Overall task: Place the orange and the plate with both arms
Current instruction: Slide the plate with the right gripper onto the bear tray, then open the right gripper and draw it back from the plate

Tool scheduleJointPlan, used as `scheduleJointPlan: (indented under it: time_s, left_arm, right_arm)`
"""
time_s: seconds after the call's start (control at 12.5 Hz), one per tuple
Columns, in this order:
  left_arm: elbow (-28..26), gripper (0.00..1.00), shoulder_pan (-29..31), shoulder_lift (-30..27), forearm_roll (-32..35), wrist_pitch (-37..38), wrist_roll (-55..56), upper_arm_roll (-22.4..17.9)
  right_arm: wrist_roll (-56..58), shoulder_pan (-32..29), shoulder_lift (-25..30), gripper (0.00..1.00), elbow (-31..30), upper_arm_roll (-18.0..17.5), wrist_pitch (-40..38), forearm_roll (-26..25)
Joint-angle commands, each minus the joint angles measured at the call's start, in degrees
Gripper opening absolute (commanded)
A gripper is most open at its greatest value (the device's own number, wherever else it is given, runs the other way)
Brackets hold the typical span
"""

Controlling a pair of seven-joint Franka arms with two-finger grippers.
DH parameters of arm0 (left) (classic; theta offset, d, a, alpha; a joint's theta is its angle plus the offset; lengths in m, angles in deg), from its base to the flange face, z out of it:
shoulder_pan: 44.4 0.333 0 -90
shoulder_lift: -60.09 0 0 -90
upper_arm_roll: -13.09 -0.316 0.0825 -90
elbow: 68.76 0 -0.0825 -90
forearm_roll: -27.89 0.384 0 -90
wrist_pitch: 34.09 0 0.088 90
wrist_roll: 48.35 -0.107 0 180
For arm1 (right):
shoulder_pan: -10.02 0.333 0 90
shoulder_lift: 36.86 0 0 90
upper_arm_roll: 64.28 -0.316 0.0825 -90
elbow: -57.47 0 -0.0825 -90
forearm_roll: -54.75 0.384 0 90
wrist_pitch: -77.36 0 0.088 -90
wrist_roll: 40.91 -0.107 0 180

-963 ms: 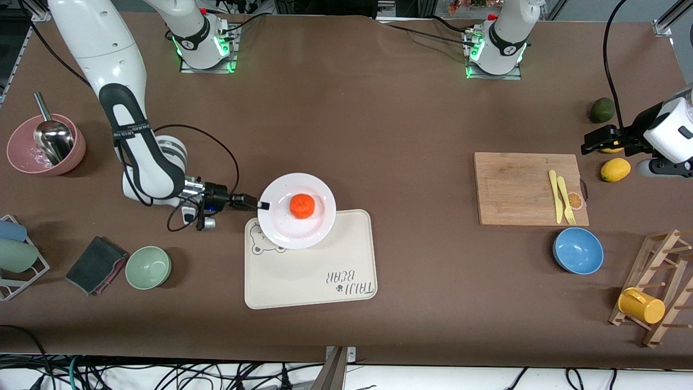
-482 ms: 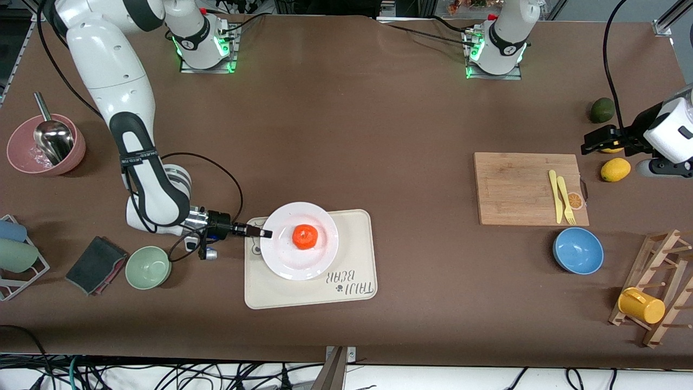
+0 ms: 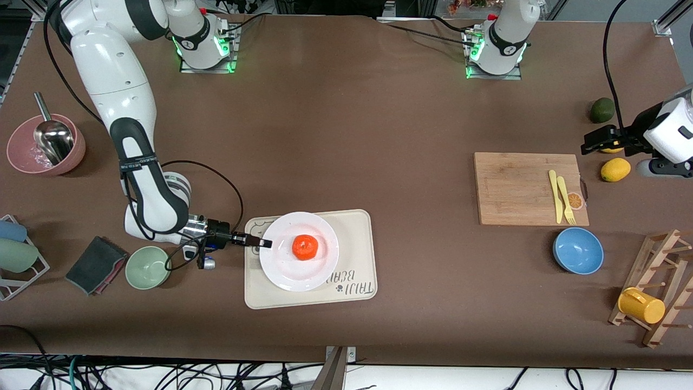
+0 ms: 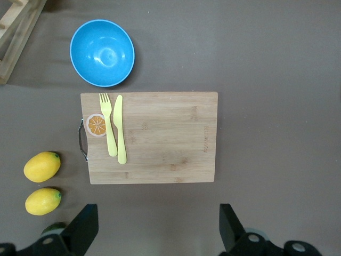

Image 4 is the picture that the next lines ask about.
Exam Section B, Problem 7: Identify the yellow lemon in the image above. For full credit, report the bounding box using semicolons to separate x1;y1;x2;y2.
23;151;62;183
25;187;63;217

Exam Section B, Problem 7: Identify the blue bowl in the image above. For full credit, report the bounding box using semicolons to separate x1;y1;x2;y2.
69;19;136;88

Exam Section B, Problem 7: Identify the yellow plastic knife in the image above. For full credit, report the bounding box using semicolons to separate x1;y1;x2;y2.
112;94;128;165

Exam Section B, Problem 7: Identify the yellow plastic fork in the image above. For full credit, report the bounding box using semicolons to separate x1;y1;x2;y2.
99;92;118;158

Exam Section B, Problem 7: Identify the brown table cover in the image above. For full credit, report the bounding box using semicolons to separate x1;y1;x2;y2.
0;0;341;256

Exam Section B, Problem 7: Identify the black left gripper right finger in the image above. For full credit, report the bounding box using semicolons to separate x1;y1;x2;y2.
217;203;278;256

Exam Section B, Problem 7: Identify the wooden cutting board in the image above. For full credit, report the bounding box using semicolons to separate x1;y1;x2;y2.
80;92;219;185

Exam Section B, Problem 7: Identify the round orange slice piece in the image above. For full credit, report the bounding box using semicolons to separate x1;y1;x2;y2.
85;113;108;138

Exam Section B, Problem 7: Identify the metal cutting board handle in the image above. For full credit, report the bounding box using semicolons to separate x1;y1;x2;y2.
77;118;89;162

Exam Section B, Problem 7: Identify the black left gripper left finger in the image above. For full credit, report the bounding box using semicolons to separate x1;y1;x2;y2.
15;203;100;256

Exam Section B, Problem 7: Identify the wooden peg rack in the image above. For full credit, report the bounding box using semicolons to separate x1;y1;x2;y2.
0;0;48;86

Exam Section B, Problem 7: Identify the dark green avocado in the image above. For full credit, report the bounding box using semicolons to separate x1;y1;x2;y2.
40;221;68;236

